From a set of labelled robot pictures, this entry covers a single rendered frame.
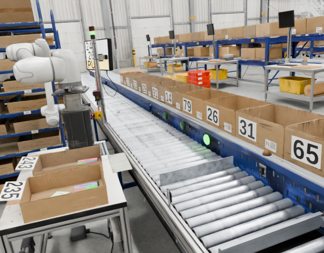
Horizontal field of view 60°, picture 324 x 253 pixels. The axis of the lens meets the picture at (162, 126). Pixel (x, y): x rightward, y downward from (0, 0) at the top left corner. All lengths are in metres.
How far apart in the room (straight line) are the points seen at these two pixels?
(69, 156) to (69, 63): 0.61
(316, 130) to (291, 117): 0.27
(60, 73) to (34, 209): 0.90
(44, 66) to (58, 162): 0.62
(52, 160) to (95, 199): 0.65
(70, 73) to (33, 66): 0.22
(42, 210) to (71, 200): 0.13
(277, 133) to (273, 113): 0.44
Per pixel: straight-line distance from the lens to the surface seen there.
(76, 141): 2.04
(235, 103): 2.22
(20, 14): 3.12
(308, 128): 1.56
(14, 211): 1.61
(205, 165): 1.63
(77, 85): 1.98
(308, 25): 7.52
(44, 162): 1.99
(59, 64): 1.95
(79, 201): 1.42
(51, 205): 1.42
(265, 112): 1.89
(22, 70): 1.93
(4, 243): 1.53
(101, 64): 2.95
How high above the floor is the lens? 1.48
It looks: 17 degrees down
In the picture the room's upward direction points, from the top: 5 degrees counter-clockwise
